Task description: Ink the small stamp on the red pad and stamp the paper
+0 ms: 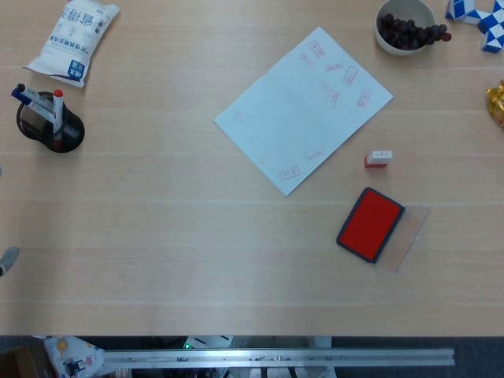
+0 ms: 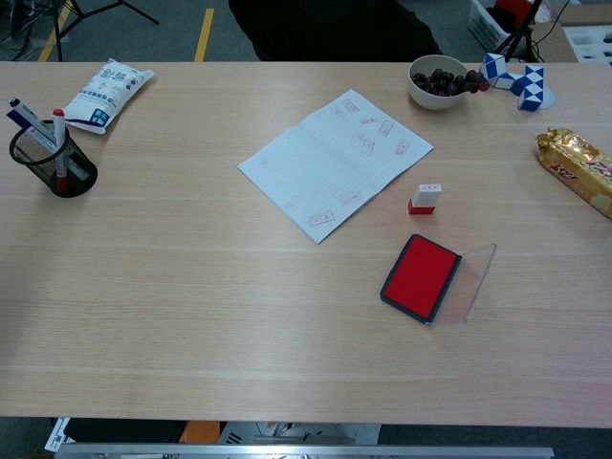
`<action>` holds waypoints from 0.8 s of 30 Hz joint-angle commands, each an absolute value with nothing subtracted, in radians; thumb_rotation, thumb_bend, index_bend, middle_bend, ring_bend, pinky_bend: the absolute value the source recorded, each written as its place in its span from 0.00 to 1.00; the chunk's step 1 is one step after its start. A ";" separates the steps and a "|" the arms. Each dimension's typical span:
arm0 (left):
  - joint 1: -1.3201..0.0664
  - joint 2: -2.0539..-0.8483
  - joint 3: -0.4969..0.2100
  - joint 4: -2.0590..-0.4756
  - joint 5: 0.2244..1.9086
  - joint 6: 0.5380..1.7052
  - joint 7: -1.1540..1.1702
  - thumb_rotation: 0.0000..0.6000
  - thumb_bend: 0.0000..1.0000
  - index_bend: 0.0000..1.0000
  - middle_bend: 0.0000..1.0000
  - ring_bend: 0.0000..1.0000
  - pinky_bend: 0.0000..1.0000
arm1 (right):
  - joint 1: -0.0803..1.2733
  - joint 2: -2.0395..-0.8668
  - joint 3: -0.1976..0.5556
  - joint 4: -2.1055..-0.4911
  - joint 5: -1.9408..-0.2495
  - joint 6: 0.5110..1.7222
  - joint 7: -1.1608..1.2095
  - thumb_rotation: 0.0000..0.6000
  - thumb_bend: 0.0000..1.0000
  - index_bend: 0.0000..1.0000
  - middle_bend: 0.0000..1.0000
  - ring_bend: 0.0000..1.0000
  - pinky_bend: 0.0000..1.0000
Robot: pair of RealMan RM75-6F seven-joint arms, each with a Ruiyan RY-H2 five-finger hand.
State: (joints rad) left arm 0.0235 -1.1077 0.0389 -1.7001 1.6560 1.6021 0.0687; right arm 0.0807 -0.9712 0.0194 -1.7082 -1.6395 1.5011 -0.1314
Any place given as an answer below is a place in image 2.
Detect aluminium profile rail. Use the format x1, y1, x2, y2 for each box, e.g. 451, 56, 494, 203
55, 443, 556, 459

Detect blue white marker black cap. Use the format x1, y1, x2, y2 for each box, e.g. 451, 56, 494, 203
6, 98, 58, 149

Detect white plastic basket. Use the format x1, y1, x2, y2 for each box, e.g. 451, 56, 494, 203
467, 0, 515, 49

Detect white marker with red cap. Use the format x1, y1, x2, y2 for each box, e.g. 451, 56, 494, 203
51, 108, 70, 193

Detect white bag with blue print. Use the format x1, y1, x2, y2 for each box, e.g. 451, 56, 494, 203
63, 57, 157, 136

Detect large brown cardboard box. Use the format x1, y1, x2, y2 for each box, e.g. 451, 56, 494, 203
528, 4, 612, 63

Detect white machine base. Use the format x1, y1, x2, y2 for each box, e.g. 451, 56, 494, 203
219, 421, 382, 446

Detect blue white snake puzzle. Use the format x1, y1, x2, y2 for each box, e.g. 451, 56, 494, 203
479, 52, 546, 112

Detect black tripod with cables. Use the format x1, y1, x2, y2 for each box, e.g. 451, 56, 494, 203
492, 0, 546, 63

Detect black tripod with thin legs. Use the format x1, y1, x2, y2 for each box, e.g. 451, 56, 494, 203
50, 0, 161, 62

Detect gold foil snack package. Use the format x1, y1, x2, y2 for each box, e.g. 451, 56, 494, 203
534, 126, 612, 219

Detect open lined notebook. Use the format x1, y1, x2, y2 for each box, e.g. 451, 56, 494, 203
237, 88, 435, 246

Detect orange plastic part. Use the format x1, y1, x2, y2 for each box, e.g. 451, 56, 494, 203
180, 420, 222, 445

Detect clear plastic ink pad lid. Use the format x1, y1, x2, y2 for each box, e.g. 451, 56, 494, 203
425, 242, 497, 327

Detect beige round bowl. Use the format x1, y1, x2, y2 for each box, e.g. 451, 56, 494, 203
407, 55, 472, 112

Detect person in black clothing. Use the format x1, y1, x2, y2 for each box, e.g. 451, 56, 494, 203
228, 0, 445, 62

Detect white printed label sheet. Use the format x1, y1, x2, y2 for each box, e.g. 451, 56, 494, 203
44, 417, 74, 453

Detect black mesh pen holder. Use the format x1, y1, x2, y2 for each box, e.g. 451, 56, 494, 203
8, 121, 99, 199

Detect red and white stamp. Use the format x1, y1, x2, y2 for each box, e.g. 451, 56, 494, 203
407, 183, 444, 217

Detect red box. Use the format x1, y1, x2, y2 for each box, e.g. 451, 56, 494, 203
493, 0, 533, 20

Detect red ink pad black case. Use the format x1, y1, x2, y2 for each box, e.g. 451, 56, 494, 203
380, 233, 463, 325

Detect white foam insert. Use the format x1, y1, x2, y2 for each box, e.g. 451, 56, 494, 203
562, 26, 612, 63

